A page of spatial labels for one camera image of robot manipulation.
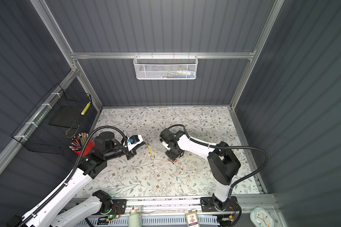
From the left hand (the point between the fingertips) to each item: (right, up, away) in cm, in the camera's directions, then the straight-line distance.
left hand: (143, 140), depth 71 cm
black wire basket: (-49, +7, +2) cm, 50 cm away
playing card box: (+25, -39, -2) cm, 46 cm away
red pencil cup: (-42, -3, +14) cm, 45 cm away
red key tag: (+16, -13, +8) cm, 22 cm away
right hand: (+17, -12, +17) cm, 26 cm away
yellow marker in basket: (-36, +17, +11) cm, 41 cm away
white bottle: (-2, -35, -6) cm, 36 cm away
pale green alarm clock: (+58, -37, -3) cm, 69 cm away
